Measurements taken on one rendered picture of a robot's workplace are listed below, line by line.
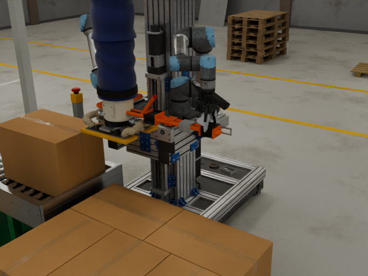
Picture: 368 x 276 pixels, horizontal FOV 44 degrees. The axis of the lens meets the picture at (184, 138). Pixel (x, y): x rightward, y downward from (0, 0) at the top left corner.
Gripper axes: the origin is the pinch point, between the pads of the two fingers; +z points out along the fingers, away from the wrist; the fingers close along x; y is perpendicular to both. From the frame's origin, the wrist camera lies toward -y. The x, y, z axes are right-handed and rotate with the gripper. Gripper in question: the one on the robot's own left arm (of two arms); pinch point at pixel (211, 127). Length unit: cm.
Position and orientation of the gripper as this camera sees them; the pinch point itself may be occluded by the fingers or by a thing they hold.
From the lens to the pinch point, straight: 223.2
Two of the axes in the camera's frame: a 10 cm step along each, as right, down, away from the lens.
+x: -5.5, 3.2, -7.7
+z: 0.1, 9.2, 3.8
